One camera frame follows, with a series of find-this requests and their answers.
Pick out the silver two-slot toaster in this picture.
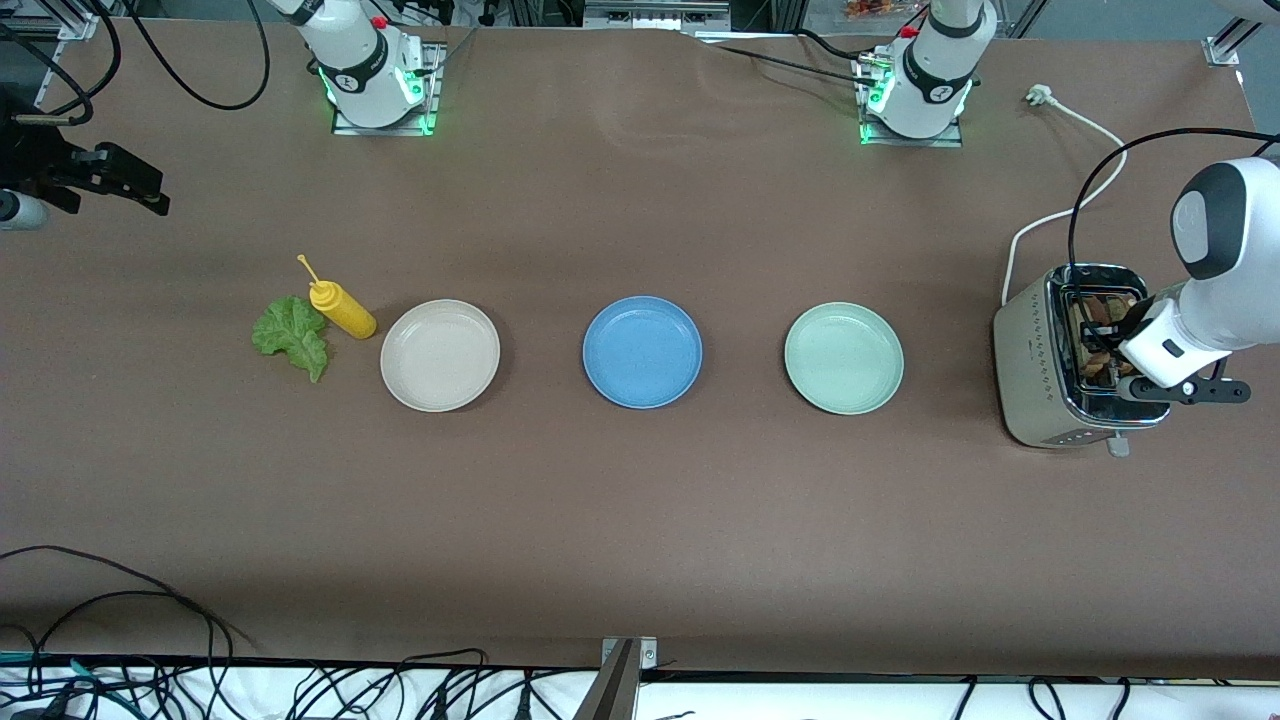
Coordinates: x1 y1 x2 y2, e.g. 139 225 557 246
993 263 1173 459

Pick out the metal table edge bracket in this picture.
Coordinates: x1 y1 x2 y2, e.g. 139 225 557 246
573 636 659 720

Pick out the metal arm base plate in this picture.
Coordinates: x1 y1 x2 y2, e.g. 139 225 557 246
858 48 967 149
332 40 446 137

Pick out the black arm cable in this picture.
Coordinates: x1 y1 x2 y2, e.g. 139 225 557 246
0 0 271 126
1066 126 1280 296

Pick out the blue round plate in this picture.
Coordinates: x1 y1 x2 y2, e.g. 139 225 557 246
582 295 704 410

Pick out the white round plate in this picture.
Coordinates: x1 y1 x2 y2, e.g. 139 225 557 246
380 299 501 413

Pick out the white toaster power cord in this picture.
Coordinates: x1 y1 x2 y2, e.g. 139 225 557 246
1002 84 1129 307

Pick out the brown bread slice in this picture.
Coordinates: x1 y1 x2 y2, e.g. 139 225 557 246
1098 290 1141 383
1068 298 1113 387

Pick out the yellow squeeze bottle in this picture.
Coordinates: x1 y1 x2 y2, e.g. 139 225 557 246
296 254 379 341

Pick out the aluminium frame profile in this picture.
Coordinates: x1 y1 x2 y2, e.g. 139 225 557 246
1203 0 1263 69
35 0 106 41

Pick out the grey metal box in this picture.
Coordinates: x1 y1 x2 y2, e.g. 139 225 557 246
583 0 733 31

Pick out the green lettuce leaf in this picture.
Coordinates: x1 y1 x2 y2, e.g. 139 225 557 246
251 295 331 384

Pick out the black table cable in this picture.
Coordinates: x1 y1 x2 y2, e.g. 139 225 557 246
690 28 886 89

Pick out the green round plate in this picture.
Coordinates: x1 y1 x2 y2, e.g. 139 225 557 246
784 302 905 416

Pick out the thin black looped cable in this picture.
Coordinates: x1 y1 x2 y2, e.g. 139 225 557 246
0 545 256 720

